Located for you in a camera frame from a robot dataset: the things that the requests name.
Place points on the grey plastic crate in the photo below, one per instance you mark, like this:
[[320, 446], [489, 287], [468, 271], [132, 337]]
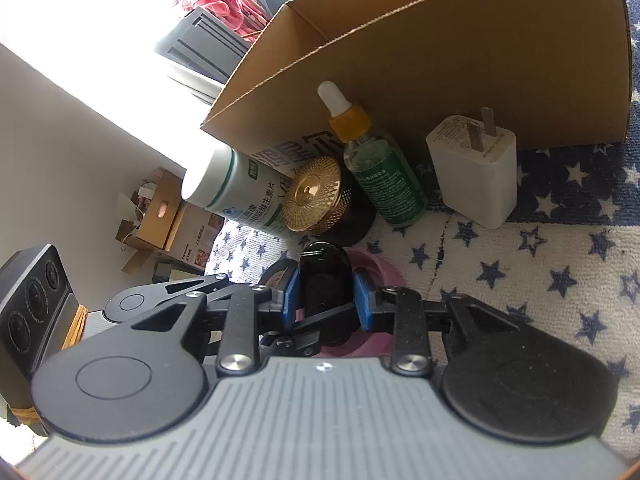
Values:
[[200, 40]]

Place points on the paper scraps pile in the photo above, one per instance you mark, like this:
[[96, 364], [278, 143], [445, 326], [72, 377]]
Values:
[[131, 215]]

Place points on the small brown cardboard box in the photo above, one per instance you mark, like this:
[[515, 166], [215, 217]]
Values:
[[155, 220]]

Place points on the white charger plug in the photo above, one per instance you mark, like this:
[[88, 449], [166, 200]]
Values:
[[472, 180]]

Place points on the black jar with gold lid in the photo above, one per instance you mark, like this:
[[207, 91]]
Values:
[[310, 195]]

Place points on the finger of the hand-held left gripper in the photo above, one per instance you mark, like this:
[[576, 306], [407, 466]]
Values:
[[200, 285]]

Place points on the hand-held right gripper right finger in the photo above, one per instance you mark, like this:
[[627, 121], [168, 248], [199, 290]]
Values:
[[363, 305]]

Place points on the printed appliance carton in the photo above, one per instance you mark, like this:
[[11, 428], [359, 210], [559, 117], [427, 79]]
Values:
[[192, 240]]

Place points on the red cloth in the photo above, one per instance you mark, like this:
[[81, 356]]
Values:
[[220, 0]]

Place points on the white supplement bottle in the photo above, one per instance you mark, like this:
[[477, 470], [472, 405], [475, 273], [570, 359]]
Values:
[[225, 180]]

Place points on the blue white star blanket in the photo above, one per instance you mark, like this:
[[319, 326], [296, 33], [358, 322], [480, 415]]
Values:
[[525, 270]]

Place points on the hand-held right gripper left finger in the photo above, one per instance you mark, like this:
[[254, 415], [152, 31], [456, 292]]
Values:
[[289, 296]]

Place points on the green dropper bottle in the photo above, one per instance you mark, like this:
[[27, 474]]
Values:
[[390, 180]]

